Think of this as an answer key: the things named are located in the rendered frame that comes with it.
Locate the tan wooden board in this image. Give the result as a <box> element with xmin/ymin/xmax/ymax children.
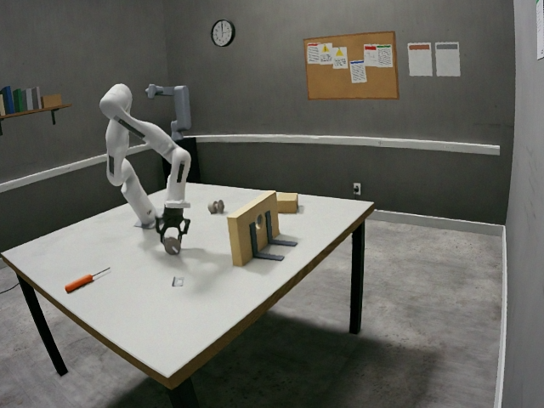
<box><xmin>227</xmin><ymin>190</ymin><xmax>280</xmax><ymax>267</ymax></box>

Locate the brown cardboard box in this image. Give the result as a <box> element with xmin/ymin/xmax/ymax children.
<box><xmin>277</xmin><ymin>193</ymin><xmax>298</xmax><ymax>213</ymax></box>

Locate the beige door knob with square spindle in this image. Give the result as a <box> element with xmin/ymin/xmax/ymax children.
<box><xmin>163</xmin><ymin>235</ymin><xmax>181</xmax><ymax>255</ymax></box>

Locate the orange-handled screwdriver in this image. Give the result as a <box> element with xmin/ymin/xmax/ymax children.
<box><xmin>65</xmin><ymin>268</ymin><xmax>109</xmax><ymax>292</ymax></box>

